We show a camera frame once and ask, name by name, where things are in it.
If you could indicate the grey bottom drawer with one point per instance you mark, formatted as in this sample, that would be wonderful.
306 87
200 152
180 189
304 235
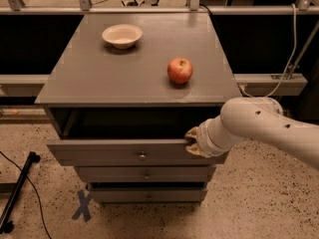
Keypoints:
132 195

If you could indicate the blue tape cross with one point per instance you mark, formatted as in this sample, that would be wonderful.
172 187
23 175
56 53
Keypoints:
83 209

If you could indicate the red apple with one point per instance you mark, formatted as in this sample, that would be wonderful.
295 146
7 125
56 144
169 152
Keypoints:
179 70

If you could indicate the white paper bowl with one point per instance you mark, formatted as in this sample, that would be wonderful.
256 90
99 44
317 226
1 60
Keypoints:
122 36

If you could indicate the metal railing frame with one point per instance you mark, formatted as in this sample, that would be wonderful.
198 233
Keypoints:
133 7

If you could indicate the grey drawer cabinet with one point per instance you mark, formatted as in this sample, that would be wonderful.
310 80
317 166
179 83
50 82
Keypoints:
93 74

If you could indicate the grey middle drawer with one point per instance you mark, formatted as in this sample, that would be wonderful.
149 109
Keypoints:
146 173

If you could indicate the grey top drawer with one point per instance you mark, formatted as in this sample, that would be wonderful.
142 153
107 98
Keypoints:
130 136

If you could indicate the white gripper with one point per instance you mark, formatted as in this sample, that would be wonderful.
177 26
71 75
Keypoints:
203 138

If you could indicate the black stand leg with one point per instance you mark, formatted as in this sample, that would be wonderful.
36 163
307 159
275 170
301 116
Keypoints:
6 226

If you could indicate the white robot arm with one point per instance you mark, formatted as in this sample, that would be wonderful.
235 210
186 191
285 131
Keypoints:
260 119

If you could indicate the grey drawer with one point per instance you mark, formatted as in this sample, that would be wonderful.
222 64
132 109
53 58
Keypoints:
130 136
146 173
132 195

